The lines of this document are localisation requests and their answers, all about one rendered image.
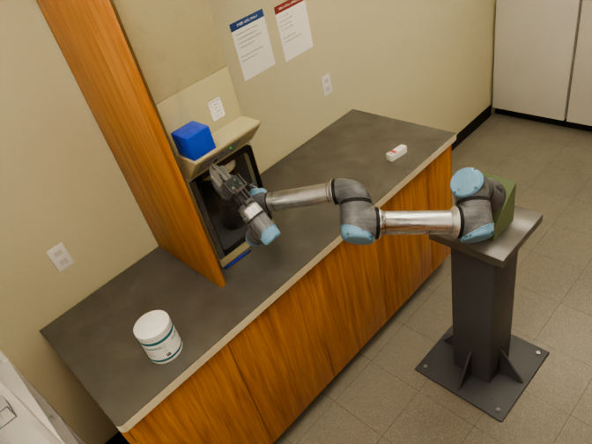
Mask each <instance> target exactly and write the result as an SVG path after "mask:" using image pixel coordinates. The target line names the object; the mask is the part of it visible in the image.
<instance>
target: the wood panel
mask: <svg viewBox="0 0 592 444"><path fill-rule="evenodd" d="M36 2H37V4H38V5H39V7H40V9H41V12H42V14H43V16H44V18H45V19H46V21H47V23H48V26H49V28H50V30H51V32H52V34H53V35H54V37H55V40H56V42H57V44H58V46H59V48H60V49H61V51H62V53H63V56H64V58H65V60H66V62H67V64H68V65H69V67H70V70H71V72H72V74H73V76H74V78H75V79H76V81H77V83H78V86H79V88H80V90H81V92H82V93H83V95H84V97H85V100H86V102H87V104H88V106H89V108H90V109H91V111H92V114H93V116H94V118H95V120H96V122H97V123H98V125H99V127H100V130H101V132H102V134H103V136H104V138H105V139H106V141H107V144H108V146H109V148H110V150H111V152H112V153H113V155H114V157H115V160H116V162H117V164H118V166H119V167H120V169H121V171H122V174H123V176H124V178H125V180H126V182H127V183H128V185H129V188H130V190H131V192H132V194H133V196H134V197H135V199H136V201H137V204H138V206H139V208H140V210H141V212H142V213H143V215H144V218H145V220H146V222H147V224H148V226H149V227H150V229H151V231H152V234H153V236H154V238H155V240H156V241H157V243H158V245H159V246H160V247H161V248H163V249H165V250H166V251H167V252H168V253H169V254H171V255H173V256H174V257H176V258H177V259H179V260H180V261H182V262H183V263H185V264H187V265H188V266H189V267H190V268H192V269H193V270H195V271H197V272H198V273H200V274H201V275H203V276H204V277H206V278H208V279H209V280H210V281H211V282H212V283H214V284H215V285H217V286H219V287H220V288H222V287H223V286H224V285H225V284H226V281H225V279H224V276H223V274H222V271H221V269H220V268H219V265H218V261H217V259H216V257H215V255H214V253H213V250H212V248H211V244H210V243H209V240H208V238H207V235H206V233H205V231H204V228H203V225H202V223H201V221H200V218H199V217H198V214H197V212H196V208H195V206H194V204H193V202H192V199H191V197H190V195H189V192H188V189H187V187H186V185H185V182H184V180H183V178H182V176H181V172H180V170H179V167H178V166H177V163H176V161H175V159H174V155H173V153H172V151H171V149H170V146H169V144H168V142H167V139H166V136H165V134H164V131H163V129H162V127H161V125H160V123H159V119H158V117H157V115H156V113H155V110H154V108H153V105H152V103H151V100H150V98H149V95H148V93H147V91H146V89H145V87H144V83H143V80H142V79H141V77H140V74H139V72H138V69H137V66H136V64H135V62H134V59H133V57H132V54H131V53H130V49H129V47H128V44H127V42H126V40H125V38H124V36H123V33H122V30H121V28H120V26H119V23H118V21H117V19H116V16H115V13H114V11H113V8H112V6H111V4H110V2H109V0H36Z"/></svg>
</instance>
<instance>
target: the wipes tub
mask: <svg viewBox="0 0 592 444"><path fill-rule="evenodd" d="M133 331H134V335H135V336H136V338H137V340H138V342H139V343H140V344H141V345H142V347H143V349H144V351H145V352H146V354H147V355H148V357H149V358H150V360H151V361H152V362H153V363H156V364H165V363H167V362H170V361H171V360H173V359H175V358H176V357H177V356H178V355H179V354H180V352H181V349H182V340H181V338H180V336H179V334H178V332H177V330H176V328H175V326H174V325H173V323H172V321H171V319H170V317H169V316H168V314H167V313H166V312H165V311H162V310H154V311H151V312H149V313H147V314H144V315H143V316H142V317H140V318H139V319H138V320H137V322H136V324H135V326H134V329H133Z"/></svg>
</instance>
